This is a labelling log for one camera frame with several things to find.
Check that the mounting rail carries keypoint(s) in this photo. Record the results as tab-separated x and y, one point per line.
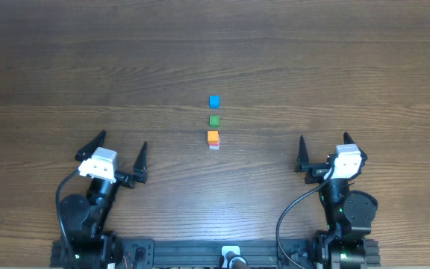
192	254

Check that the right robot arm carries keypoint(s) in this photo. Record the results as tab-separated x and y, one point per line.
360	211

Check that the white cube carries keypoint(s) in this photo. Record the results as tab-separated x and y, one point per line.
214	148

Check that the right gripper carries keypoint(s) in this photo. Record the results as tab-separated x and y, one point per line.
316	172

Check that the orange cube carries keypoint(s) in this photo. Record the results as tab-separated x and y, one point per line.
212	136

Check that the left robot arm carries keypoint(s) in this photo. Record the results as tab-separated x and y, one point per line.
74	214

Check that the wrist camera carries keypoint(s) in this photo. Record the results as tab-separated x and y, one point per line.
346	161
99	164

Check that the green cube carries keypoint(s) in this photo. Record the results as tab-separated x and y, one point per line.
214	121

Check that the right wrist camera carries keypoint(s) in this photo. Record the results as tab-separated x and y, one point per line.
346	161

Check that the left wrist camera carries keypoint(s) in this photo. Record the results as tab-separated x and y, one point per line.
99	164

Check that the blue cube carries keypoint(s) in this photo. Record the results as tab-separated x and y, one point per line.
214	102

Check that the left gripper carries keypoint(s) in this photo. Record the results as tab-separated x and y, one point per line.
128	180

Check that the pink cube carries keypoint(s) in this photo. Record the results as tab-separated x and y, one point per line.
215	144

